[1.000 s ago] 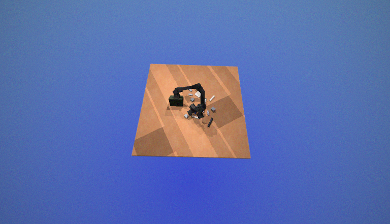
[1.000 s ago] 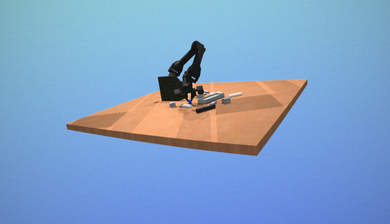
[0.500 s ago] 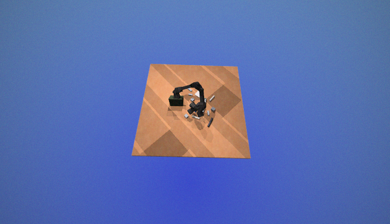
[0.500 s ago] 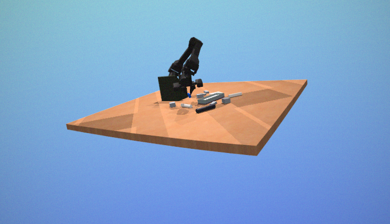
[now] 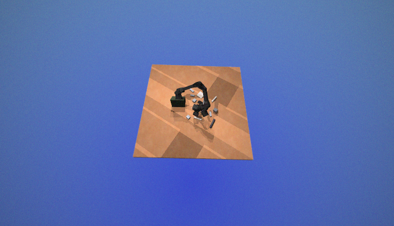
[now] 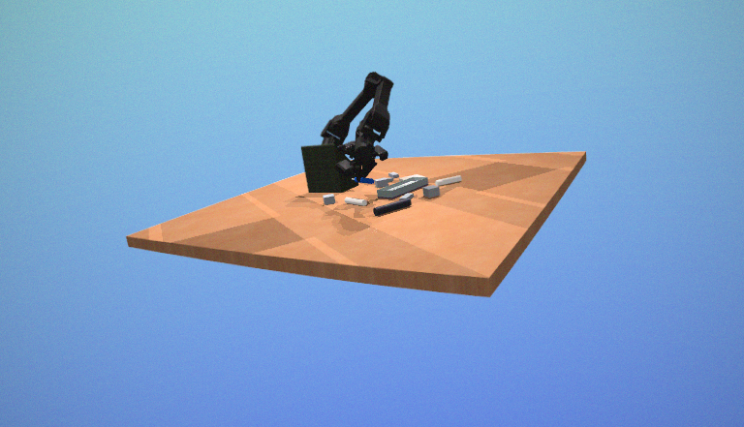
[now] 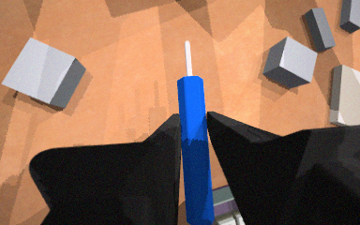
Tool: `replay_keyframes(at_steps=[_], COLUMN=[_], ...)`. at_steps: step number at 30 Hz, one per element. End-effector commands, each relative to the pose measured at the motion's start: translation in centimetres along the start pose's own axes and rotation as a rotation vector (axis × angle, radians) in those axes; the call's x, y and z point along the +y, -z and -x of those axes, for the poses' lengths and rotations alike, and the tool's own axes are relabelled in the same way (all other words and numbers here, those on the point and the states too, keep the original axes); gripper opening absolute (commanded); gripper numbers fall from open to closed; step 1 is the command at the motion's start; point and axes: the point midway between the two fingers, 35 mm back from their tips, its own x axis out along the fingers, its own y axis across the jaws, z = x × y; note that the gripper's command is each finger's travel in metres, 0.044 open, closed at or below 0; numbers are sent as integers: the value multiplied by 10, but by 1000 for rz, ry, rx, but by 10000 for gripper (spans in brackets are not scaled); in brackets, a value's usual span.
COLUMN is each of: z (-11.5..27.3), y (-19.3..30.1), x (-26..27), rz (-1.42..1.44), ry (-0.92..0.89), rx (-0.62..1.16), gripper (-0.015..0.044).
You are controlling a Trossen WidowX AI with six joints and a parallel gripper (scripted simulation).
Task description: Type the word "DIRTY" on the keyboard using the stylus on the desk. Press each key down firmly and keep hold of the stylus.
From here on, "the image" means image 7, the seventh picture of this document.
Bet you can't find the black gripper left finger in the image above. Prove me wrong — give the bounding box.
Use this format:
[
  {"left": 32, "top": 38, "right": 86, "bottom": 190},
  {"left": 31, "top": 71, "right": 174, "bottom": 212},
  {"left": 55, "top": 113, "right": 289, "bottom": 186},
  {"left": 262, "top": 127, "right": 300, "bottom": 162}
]
[{"left": 28, "top": 113, "right": 182, "bottom": 225}]

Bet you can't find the blue stylus with white tip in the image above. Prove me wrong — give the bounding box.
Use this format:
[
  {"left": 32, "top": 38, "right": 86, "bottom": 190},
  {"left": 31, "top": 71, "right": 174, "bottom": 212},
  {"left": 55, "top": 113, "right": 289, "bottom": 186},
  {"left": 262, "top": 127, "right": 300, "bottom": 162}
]
[{"left": 177, "top": 41, "right": 215, "bottom": 225}]

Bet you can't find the computer keyboard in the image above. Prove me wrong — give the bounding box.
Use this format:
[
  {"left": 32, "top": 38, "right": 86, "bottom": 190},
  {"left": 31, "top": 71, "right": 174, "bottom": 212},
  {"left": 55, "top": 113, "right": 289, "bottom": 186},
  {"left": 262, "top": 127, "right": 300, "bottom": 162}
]
[{"left": 211, "top": 185, "right": 246, "bottom": 225}]

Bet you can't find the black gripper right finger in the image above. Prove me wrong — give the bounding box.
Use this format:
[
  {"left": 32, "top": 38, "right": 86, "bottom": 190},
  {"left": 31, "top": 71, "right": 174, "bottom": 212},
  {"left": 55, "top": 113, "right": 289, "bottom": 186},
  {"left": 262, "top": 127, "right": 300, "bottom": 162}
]
[{"left": 206, "top": 112, "right": 360, "bottom": 225}]

